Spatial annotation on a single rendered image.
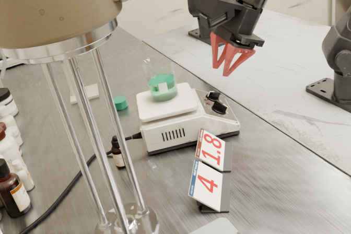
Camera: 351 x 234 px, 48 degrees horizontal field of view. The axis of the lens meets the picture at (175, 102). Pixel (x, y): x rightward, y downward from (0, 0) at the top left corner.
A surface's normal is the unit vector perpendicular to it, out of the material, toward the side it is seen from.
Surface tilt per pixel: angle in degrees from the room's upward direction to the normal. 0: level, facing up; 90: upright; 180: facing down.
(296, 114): 0
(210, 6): 63
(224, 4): 103
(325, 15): 90
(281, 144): 0
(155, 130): 90
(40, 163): 0
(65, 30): 90
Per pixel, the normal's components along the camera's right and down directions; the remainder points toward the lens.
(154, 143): 0.15, 0.45
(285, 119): -0.18, -0.86
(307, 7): 0.43, 0.36
